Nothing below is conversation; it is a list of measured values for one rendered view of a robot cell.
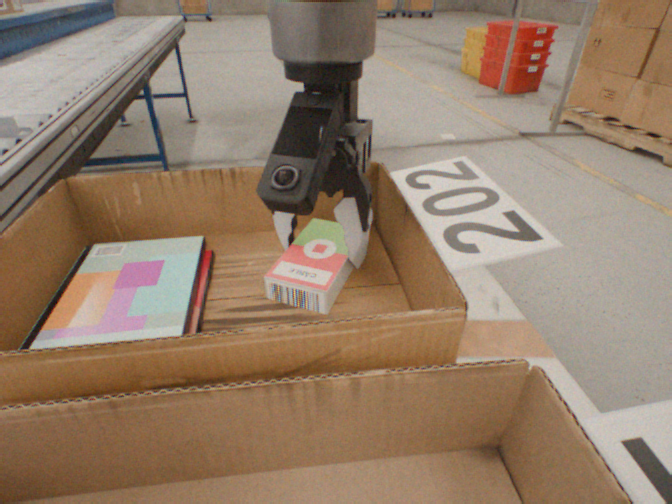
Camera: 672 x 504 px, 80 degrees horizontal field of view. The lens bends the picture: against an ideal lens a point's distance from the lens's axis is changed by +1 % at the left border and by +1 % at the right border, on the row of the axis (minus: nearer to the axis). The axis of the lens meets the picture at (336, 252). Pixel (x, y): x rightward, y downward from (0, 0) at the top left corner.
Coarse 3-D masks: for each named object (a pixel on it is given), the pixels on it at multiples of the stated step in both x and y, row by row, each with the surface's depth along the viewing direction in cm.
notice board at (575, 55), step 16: (592, 0) 268; (512, 32) 385; (512, 48) 391; (576, 48) 284; (576, 64) 289; (480, 96) 416; (496, 96) 416; (512, 96) 416; (560, 96) 303; (560, 112) 309
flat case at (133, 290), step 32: (96, 256) 45; (128, 256) 45; (160, 256) 45; (192, 256) 45; (64, 288) 40; (96, 288) 40; (128, 288) 40; (160, 288) 40; (192, 288) 40; (64, 320) 37; (96, 320) 37; (128, 320) 37; (160, 320) 37
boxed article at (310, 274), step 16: (320, 224) 49; (336, 224) 49; (304, 240) 46; (320, 240) 46; (336, 240) 46; (288, 256) 44; (304, 256) 44; (320, 256) 44; (336, 256) 44; (272, 272) 41; (288, 272) 41; (304, 272) 41; (320, 272) 41; (336, 272) 41; (272, 288) 41; (288, 288) 40; (304, 288) 40; (320, 288) 39; (336, 288) 42; (304, 304) 41; (320, 304) 40
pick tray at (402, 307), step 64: (64, 192) 46; (128, 192) 49; (192, 192) 50; (256, 192) 51; (320, 192) 52; (384, 192) 49; (0, 256) 36; (64, 256) 45; (256, 256) 49; (384, 256) 49; (0, 320) 35; (256, 320) 40; (320, 320) 40; (384, 320) 27; (448, 320) 28; (0, 384) 26; (64, 384) 27; (128, 384) 28; (192, 384) 28
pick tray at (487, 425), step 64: (256, 384) 23; (320, 384) 23; (384, 384) 24; (448, 384) 25; (512, 384) 25; (0, 448) 23; (64, 448) 24; (128, 448) 25; (192, 448) 25; (256, 448) 26; (320, 448) 27; (384, 448) 28; (448, 448) 29; (512, 448) 27; (576, 448) 21
